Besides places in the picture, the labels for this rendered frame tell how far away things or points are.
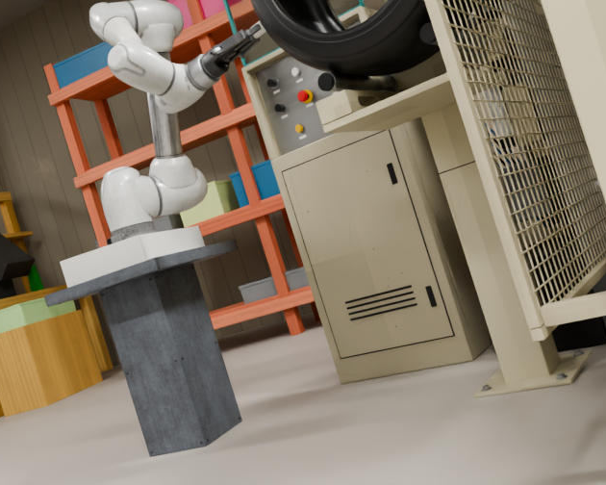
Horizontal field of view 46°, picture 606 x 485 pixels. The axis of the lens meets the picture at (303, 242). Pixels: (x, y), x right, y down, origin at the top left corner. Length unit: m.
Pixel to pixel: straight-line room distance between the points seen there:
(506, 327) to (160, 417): 1.22
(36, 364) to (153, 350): 3.34
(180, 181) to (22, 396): 3.59
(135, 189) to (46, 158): 5.20
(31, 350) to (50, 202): 2.36
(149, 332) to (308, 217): 0.72
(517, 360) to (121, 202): 1.42
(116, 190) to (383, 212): 0.94
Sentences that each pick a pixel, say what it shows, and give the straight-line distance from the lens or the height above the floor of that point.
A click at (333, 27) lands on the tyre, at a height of 1.09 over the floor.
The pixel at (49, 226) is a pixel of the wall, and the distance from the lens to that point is 7.79.
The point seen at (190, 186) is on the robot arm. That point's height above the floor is 0.88.
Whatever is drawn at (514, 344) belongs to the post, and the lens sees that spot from 2.04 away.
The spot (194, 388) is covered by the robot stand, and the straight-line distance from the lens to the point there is 2.49.
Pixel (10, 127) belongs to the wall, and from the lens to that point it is 8.10.
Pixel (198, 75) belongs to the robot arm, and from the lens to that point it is 2.05.
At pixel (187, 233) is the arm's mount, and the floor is 0.71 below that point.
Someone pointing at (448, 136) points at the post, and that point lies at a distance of 2.01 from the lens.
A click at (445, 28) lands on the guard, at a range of 1.09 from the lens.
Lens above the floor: 0.52
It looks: 1 degrees up
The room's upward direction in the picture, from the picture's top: 17 degrees counter-clockwise
